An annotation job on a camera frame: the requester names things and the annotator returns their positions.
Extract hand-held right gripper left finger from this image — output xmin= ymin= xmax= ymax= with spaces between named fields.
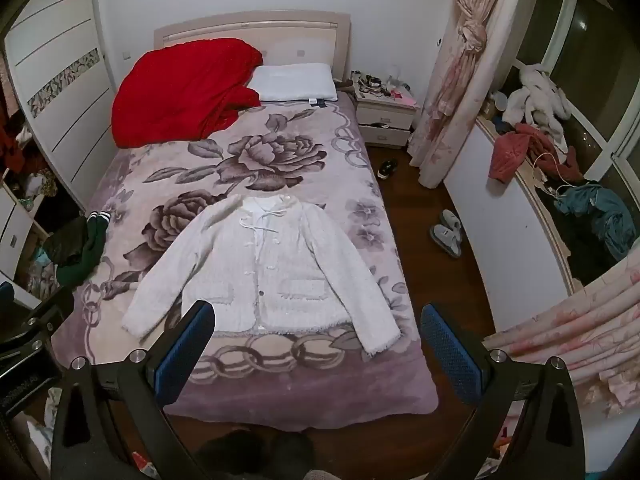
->
xmin=49 ymin=300 xmax=217 ymax=480

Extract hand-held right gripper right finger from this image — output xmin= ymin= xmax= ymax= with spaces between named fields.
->
xmin=419 ymin=303 xmax=587 ymax=480

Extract white fluffy towel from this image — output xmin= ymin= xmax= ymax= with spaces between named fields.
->
xmin=121 ymin=194 xmax=402 ymax=358

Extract red clothes in wardrobe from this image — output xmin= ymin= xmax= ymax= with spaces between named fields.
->
xmin=0 ymin=110 xmax=32 ymax=173

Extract white drawer unit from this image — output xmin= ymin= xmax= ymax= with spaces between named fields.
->
xmin=0 ymin=180 xmax=51 ymax=306

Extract dark cloth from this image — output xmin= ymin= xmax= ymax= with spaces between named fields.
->
xmin=42 ymin=217 xmax=91 ymax=267

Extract green garment with striped cuff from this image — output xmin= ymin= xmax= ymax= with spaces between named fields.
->
xmin=55 ymin=210 xmax=111 ymax=283

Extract loose pink floral curtain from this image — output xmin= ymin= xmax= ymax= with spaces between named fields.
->
xmin=480 ymin=255 xmax=640 ymax=411

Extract white windowsill cabinet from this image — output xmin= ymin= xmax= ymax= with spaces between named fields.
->
xmin=442 ymin=115 xmax=591 ymax=341

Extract black garment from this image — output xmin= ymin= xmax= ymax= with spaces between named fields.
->
xmin=542 ymin=195 xmax=621 ymax=286

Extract floral plush blanket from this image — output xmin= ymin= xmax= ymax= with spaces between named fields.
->
xmin=50 ymin=95 xmax=441 ymax=418

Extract teal garment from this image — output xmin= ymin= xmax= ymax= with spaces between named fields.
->
xmin=555 ymin=182 xmax=637 ymax=261

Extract red garment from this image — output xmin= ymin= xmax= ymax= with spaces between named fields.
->
xmin=488 ymin=124 xmax=568 ymax=183

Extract white wardrobe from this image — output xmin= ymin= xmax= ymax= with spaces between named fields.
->
xmin=0 ymin=0 xmax=118 ymax=211

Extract white nightstand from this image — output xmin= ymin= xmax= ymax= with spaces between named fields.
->
xmin=354 ymin=85 xmax=420 ymax=150

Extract red quilt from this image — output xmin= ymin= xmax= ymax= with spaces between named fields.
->
xmin=111 ymin=38 xmax=264 ymax=148

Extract tied pink floral curtain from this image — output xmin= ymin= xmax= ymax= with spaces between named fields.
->
xmin=407 ymin=0 xmax=531 ymax=188

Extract white plush toy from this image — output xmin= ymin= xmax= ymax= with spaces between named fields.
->
xmin=500 ymin=64 xmax=571 ymax=133

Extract nightstand clutter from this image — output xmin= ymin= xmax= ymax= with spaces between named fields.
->
xmin=350 ymin=69 xmax=419 ymax=107

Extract white pillow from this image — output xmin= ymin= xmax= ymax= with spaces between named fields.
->
xmin=247 ymin=62 xmax=340 ymax=103

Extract white cable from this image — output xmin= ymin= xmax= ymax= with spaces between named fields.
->
xmin=532 ymin=152 xmax=586 ymax=196

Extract white window frame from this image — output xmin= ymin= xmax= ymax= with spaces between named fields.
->
xmin=510 ymin=0 xmax=640 ymax=201

